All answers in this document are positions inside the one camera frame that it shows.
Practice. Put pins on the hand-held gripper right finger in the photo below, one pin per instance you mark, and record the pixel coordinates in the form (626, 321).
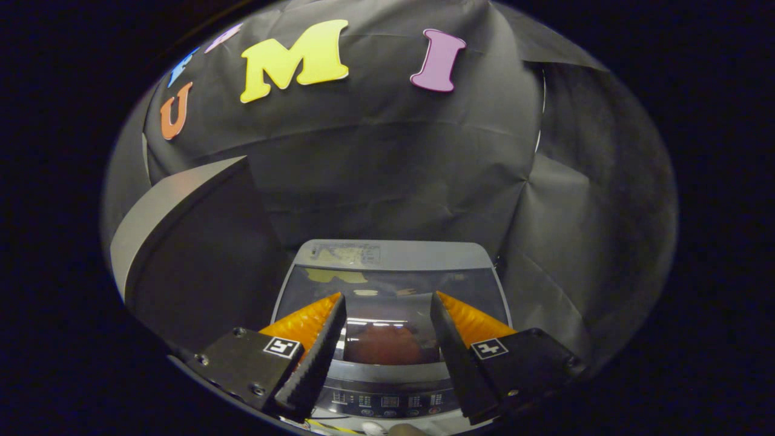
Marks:
(460, 363)

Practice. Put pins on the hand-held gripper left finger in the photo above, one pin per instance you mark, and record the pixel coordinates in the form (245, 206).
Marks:
(315, 369)

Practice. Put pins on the orange polo shirt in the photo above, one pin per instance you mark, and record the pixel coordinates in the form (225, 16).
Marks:
(384, 345)

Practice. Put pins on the grey washing machine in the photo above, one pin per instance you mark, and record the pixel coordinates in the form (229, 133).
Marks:
(393, 254)

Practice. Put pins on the grey cabinet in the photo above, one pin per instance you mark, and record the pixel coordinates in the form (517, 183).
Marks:
(200, 266)

